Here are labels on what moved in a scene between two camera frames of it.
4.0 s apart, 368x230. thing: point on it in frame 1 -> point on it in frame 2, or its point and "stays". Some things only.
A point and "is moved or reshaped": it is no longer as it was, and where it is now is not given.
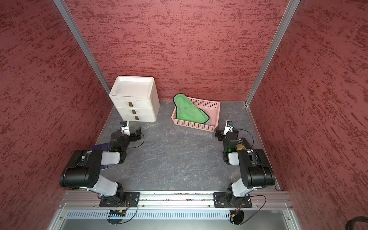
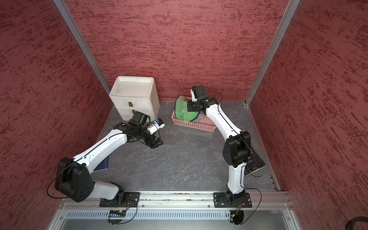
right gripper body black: (220, 132) -> (194, 106)
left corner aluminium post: (79, 36) stays
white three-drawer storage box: (136, 98) stays
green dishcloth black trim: (187, 110) is moved or reshaped
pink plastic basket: (212, 108) stays
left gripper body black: (133, 138) -> (148, 138)
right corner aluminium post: (290, 11) stays
